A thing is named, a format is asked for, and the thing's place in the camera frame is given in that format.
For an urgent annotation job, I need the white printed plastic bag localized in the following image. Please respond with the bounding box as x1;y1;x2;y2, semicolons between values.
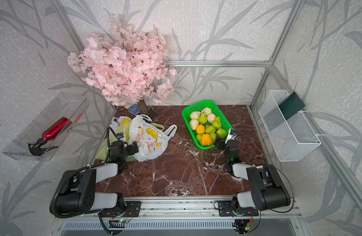
110;115;178;162

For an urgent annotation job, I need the orange yellow pear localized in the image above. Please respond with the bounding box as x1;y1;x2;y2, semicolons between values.
201;134;213;146

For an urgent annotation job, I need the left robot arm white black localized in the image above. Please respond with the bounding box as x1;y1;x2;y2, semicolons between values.
49;140;139;218

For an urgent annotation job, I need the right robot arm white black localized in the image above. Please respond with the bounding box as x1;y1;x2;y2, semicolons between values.
214;137;291;215

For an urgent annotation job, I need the green pear right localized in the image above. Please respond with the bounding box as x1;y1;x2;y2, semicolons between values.
216;128;228;139

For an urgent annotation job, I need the green pear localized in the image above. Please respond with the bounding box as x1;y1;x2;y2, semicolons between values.
216;128;228;139
198;113;208;125

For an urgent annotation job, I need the green plastic basket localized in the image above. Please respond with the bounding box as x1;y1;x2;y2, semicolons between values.
182;100;233;150

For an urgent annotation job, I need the green avocado plastic bag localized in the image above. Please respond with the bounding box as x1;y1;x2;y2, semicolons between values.
96;119;131;161

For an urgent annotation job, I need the small orange pear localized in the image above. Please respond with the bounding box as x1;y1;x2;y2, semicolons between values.
195;124;205;134

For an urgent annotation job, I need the white pear left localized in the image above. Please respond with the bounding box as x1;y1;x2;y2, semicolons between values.
189;119;200;130

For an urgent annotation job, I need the blue tag at vase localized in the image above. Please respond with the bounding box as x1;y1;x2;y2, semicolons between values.
128;104;141;116

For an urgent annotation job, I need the red spray bottle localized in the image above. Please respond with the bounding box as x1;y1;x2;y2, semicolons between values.
28;117;72;156

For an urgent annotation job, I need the dark green card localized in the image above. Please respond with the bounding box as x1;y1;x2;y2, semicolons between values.
279;92;305;120

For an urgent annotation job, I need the pink cherry blossom bouquet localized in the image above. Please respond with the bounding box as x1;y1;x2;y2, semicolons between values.
67;15;177;106

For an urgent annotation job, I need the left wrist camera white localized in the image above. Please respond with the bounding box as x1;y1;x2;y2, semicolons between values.
115;133;126;142

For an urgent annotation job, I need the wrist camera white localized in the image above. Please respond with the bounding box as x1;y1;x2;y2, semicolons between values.
115;133;126;142
227;128;238;140

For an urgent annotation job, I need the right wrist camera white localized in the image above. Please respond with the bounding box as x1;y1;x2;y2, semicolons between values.
227;128;238;140

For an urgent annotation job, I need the white wire mesh basket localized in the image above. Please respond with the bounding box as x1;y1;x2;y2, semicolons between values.
258;90;321;162

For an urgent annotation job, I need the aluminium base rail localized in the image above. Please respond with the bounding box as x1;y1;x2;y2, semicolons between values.
52;195;302;220

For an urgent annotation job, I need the clear wall tray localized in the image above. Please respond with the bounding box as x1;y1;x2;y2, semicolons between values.
3;92;89;161

